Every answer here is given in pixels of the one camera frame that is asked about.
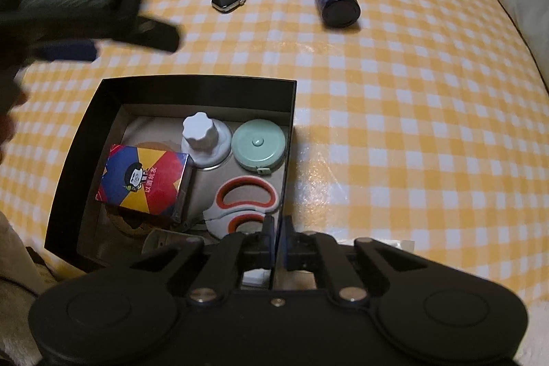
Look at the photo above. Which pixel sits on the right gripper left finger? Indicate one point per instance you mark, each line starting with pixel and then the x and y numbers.
pixel 227 261

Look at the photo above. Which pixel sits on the orange white scissors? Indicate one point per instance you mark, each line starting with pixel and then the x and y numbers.
pixel 223 218

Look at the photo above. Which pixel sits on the white knob suction base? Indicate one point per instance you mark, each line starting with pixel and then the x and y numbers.
pixel 206 140

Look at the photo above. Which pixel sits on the mint green tape measure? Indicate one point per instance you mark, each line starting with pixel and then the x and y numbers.
pixel 259 146

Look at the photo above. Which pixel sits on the person's left hand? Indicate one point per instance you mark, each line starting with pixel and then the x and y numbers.
pixel 12 96

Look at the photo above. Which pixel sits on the yellow checkered blanket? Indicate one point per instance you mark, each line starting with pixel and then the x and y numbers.
pixel 426 120

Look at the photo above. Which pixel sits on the red blue card box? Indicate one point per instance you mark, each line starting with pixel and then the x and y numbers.
pixel 148 181

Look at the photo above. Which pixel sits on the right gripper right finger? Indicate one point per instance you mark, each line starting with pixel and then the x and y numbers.
pixel 321 255

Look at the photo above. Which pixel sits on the grey lint roller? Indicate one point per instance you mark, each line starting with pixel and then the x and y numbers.
pixel 159 240

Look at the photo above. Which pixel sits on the white fluffy rug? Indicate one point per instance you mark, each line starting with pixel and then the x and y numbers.
pixel 21 283

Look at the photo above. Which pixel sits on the round panda cork coaster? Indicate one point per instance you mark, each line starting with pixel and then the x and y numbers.
pixel 132 221

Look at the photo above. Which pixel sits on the black cardboard box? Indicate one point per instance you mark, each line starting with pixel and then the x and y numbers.
pixel 148 112

